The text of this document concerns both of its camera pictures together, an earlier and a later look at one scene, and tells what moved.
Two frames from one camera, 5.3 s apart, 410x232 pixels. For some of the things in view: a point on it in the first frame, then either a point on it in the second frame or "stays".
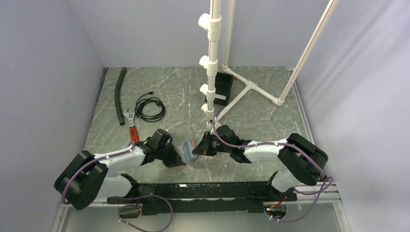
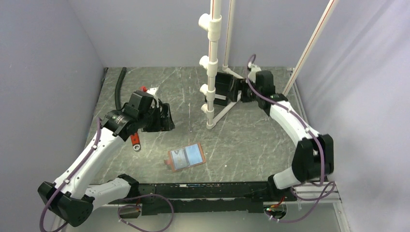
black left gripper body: [168, 150] → [150, 121]
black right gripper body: [218, 147] → [248, 94]
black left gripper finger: [171, 161] → [167, 123]
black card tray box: [223, 87] stays
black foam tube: [117, 97] stays
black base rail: [200, 198] stays
